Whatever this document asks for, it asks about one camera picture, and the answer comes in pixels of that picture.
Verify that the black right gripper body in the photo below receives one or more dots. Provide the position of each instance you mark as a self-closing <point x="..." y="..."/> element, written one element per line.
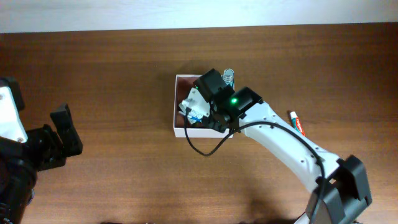
<point x="215" y="121"/>

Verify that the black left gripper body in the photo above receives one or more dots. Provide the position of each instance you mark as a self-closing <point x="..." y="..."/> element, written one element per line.
<point x="46" y="150"/>

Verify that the blue mouthwash bottle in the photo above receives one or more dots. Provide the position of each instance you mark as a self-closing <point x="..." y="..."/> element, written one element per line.
<point x="228" y="77"/>

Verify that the blue white toothbrush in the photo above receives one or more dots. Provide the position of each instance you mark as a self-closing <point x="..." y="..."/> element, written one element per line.
<point x="194" y="118"/>

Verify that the green red toothpaste tube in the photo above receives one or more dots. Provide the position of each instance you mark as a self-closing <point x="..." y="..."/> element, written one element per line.
<point x="296" y="123"/>

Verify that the green white soap box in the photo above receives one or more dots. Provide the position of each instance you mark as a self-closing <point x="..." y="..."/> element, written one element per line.
<point x="182" y="109"/>

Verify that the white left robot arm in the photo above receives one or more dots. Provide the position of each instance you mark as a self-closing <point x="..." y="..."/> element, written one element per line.
<point x="20" y="162"/>

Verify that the white cardboard box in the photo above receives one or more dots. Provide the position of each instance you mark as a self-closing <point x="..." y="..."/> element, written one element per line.
<point x="183" y="84"/>

